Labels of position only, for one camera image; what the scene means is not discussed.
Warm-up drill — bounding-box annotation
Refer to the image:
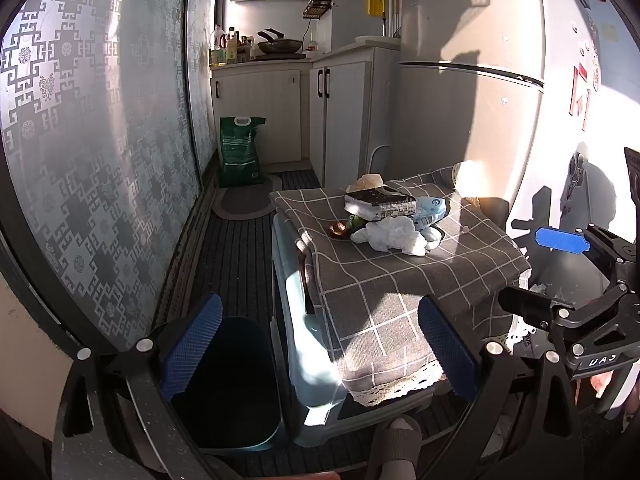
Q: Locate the grey checked cloth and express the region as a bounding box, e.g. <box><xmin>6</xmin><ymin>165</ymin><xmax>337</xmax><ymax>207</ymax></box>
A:
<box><xmin>269</xmin><ymin>165</ymin><xmax>532</xmax><ymax>406</ymax></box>

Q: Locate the white refrigerator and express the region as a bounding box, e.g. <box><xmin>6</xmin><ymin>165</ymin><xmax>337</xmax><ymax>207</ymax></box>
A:
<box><xmin>390</xmin><ymin>0</ymin><xmax>551</xmax><ymax>221</ymax></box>

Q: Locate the dark striped floor rug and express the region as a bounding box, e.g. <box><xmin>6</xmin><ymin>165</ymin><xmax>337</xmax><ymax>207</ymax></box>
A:
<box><xmin>165</xmin><ymin>170</ymin><xmax>471</xmax><ymax>480</ymax></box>

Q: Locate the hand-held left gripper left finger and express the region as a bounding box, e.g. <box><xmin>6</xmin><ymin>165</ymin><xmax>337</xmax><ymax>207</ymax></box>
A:
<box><xmin>52</xmin><ymin>292</ymin><xmax>224</xmax><ymax>480</ymax></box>

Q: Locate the white low kitchen cabinet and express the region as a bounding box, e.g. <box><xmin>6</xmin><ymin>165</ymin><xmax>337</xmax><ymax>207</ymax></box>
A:
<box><xmin>210</xmin><ymin>57</ymin><xmax>313</xmax><ymax>166</ymax></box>

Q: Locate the light blue plastic stool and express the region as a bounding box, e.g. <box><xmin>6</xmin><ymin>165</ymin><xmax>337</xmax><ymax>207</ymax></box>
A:
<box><xmin>270</xmin><ymin>210</ymin><xmax>436</xmax><ymax>448</ymax></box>

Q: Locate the blue and white plastic wrapper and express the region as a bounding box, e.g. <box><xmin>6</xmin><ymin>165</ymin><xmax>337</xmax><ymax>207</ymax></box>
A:
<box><xmin>412</xmin><ymin>196</ymin><xmax>447</xmax><ymax>228</ymax></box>

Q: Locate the row of condiment bottles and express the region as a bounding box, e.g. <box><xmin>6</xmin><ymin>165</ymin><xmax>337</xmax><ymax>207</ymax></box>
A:
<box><xmin>209</xmin><ymin>25</ymin><xmax>257</xmax><ymax>66</ymax></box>

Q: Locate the red wall decoration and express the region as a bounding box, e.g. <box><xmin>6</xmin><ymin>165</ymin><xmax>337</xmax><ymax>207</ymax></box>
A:
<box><xmin>569</xmin><ymin>62</ymin><xmax>592</xmax><ymax>132</ymax></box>

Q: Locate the black and white packet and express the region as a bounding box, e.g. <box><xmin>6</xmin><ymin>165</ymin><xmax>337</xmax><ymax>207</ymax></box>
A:
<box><xmin>344</xmin><ymin>186</ymin><xmax>418</xmax><ymax>222</ymax></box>

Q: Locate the white crumpled tissue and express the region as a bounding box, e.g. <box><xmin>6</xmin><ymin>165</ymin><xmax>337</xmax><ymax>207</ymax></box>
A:
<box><xmin>351</xmin><ymin>217</ymin><xmax>428</xmax><ymax>256</ymax></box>

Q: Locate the person's foot in grey slipper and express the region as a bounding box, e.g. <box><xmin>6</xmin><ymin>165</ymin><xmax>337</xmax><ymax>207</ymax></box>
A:
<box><xmin>365</xmin><ymin>414</ymin><xmax>426</xmax><ymax>480</ymax></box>

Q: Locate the patterned frosted glass door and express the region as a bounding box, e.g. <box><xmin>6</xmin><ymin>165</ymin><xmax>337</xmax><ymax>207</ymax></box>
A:
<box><xmin>0</xmin><ymin>0</ymin><xmax>221</xmax><ymax>366</ymax></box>

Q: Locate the grey oval floor mat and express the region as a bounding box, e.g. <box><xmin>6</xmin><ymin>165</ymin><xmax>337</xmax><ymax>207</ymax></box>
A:
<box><xmin>210</xmin><ymin>175</ymin><xmax>285</xmax><ymax>221</ymax></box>

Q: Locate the white plastic chair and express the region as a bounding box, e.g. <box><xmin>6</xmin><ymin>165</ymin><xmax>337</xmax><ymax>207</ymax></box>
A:
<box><xmin>367</xmin><ymin>142</ymin><xmax>393</xmax><ymax>173</ymax></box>

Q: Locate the white tall kitchen cabinet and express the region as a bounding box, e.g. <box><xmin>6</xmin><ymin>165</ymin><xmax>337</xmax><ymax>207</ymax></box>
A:
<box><xmin>309</xmin><ymin>35</ymin><xmax>401</xmax><ymax>191</ymax></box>

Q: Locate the beige crumpled paper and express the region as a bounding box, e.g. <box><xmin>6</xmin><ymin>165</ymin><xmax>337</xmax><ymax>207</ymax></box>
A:
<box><xmin>352</xmin><ymin>173</ymin><xmax>385</xmax><ymax>194</ymax></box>

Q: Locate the wall spice rack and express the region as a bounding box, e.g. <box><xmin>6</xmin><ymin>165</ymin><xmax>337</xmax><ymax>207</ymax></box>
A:
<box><xmin>302</xmin><ymin>0</ymin><xmax>335</xmax><ymax>20</ymax></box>

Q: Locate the dark teal waste bin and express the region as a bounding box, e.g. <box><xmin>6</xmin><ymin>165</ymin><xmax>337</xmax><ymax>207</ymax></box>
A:
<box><xmin>165</xmin><ymin>316</ymin><xmax>286</xmax><ymax>453</ymax></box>

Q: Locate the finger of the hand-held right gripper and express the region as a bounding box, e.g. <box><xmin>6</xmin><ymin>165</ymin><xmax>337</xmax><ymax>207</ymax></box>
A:
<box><xmin>497</xmin><ymin>285</ymin><xmax>640</xmax><ymax>334</ymax></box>
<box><xmin>534</xmin><ymin>225</ymin><xmax>634</xmax><ymax>281</ymax></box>

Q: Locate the green sack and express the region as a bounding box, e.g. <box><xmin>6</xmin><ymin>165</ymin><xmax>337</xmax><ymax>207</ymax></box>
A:
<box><xmin>219</xmin><ymin>116</ymin><xmax>267</xmax><ymax>188</ymax></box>

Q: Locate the black wok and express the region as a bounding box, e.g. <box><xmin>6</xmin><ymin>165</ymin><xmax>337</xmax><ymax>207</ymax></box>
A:
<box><xmin>256</xmin><ymin>30</ymin><xmax>305</xmax><ymax>56</ymax></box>

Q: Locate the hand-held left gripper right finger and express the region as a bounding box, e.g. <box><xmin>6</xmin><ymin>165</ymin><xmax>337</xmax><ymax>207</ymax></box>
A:
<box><xmin>417</xmin><ymin>297</ymin><xmax>582</xmax><ymax>480</ymax></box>

